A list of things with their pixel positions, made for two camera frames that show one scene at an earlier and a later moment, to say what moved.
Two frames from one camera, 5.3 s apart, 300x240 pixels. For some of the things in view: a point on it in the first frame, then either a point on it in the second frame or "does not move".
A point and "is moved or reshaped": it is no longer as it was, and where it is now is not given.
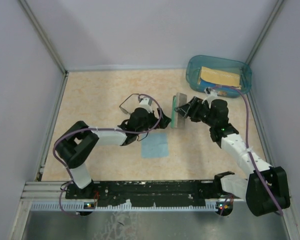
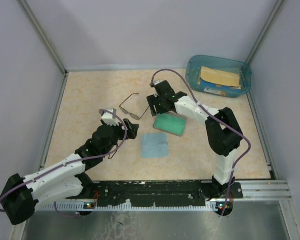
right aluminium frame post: [264, 31] does not move
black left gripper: [164, 121] to [132, 133]
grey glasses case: [177, 119] is moved or reshaped
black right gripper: [195, 104] to [152, 101]
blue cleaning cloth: [155, 145] does not move
